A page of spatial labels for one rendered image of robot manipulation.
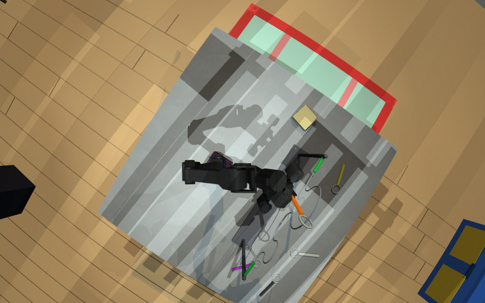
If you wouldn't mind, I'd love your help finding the orange handle with grey loop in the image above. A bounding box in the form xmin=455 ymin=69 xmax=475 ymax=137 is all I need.
xmin=292 ymin=195 xmax=314 ymax=229

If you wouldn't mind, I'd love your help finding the yellow rectangular block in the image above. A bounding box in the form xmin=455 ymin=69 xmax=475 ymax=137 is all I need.
xmin=292 ymin=105 xmax=317 ymax=130

